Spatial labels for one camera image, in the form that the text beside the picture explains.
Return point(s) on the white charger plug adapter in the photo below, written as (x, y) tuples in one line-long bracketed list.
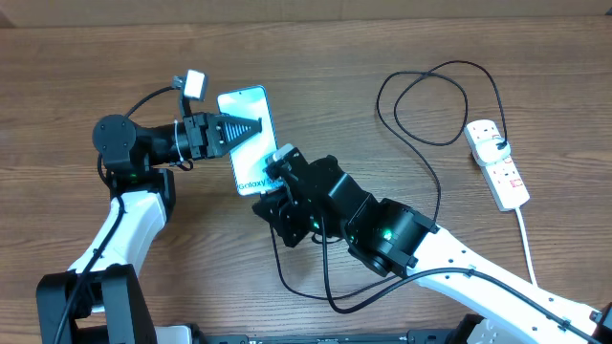
[(491, 151)]

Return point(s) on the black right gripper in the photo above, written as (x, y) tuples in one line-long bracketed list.
[(285, 215)]

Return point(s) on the Samsung Galaxy smartphone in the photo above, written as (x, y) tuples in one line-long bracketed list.
[(248, 158)]

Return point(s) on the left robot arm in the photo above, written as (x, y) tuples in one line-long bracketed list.
[(99, 298)]

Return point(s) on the cardboard backdrop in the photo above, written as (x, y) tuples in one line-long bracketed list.
[(88, 13)]

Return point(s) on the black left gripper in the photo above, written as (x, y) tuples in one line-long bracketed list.
[(213, 143)]

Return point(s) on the white power strip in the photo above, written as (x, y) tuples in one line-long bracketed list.
[(503, 178)]

